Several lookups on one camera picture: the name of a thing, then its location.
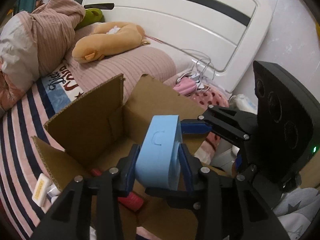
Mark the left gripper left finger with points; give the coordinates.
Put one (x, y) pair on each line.
(70, 215)

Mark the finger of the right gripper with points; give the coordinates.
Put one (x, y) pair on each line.
(194, 126)

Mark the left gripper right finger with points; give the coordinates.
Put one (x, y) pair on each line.
(223, 206)

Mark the light blue square device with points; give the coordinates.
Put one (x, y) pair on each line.
(158, 164)

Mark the white case yellow label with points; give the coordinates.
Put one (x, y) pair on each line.
(40, 191)

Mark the brown cardboard box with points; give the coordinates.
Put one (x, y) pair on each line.
(96, 133)

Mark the small white dropper bottle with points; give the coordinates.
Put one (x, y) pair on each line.
(52, 191)

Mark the pink polka dot cloth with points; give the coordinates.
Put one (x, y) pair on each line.
(204, 98)

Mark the red pink bottle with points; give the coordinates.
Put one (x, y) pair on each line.
(130, 197)

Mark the pink pouch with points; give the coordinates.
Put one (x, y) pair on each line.
(185, 86)

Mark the grey star patterned cloth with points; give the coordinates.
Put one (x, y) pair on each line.
(296, 210)

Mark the pink ribbed pillow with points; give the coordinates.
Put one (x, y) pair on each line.
(159, 60)

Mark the striped plush blanket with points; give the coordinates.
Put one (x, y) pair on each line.
(21, 164)

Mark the white bed headboard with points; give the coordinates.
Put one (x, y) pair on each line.
(229, 32)

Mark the tan plush toy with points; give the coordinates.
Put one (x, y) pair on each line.
(108, 39)

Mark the green plush toy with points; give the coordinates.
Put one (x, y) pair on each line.
(93, 15)

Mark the rolled pink grey duvet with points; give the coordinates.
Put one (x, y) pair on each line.
(33, 45)

